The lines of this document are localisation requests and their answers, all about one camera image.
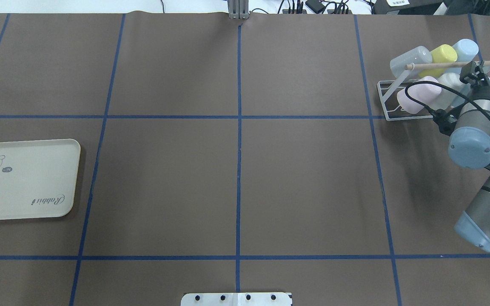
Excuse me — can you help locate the light blue plastic cup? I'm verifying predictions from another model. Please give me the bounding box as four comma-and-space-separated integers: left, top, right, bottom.
452, 39, 479, 62

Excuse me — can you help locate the cream plastic cup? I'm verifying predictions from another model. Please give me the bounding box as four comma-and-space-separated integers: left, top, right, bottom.
432, 72, 462, 109

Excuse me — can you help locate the yellow plastic cup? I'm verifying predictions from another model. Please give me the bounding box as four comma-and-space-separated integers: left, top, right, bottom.
418, 44, 458, 78

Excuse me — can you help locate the pink plastic cup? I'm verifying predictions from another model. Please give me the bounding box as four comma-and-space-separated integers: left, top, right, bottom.
396, 84, 442, 114

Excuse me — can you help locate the grey plastic cup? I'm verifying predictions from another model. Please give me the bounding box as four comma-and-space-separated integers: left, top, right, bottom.
390, 46, 433, 78

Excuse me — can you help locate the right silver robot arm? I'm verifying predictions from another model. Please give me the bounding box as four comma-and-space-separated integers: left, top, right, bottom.
447, 62, 490, 252

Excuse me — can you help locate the white cup drying rack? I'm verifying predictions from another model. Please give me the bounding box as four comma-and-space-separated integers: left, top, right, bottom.
376, 62, 471, 122

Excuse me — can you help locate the cream plastic tray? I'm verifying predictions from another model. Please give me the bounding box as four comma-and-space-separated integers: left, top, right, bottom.
0, 139, 81, 220

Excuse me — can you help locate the right black camera cable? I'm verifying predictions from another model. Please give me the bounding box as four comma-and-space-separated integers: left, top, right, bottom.
404, 81, 490, 136

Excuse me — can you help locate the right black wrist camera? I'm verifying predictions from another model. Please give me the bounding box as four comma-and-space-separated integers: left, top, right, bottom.
431, 110, 458, 136

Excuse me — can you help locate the aluminium frame post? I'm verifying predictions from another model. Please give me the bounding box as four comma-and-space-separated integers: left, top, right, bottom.
226, 0, 250, 20

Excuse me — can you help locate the white camera mast base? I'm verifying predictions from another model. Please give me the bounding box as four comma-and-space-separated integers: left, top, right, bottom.
180, 292, 293, 306

